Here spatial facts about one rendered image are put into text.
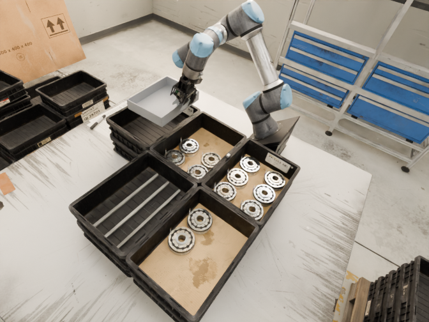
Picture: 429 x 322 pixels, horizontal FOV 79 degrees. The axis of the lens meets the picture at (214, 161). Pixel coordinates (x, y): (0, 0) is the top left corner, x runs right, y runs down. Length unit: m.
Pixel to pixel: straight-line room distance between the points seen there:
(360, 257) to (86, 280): 1.89
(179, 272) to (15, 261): 0.65
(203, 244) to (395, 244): 1.87
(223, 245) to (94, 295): 0.51
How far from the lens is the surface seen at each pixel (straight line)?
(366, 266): 2.36
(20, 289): 1.27
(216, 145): 1.39
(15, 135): 2.33
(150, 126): 1.47
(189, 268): 1.03
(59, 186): 1.46
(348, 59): 2.83
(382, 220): 2.69
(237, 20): 1.39
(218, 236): 1.09
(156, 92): 1.35
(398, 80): 2.86
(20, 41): 3.59
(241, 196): 1.20
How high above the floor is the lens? 1.80
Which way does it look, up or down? 48 degrees down
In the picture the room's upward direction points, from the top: 11 degrees clockwise
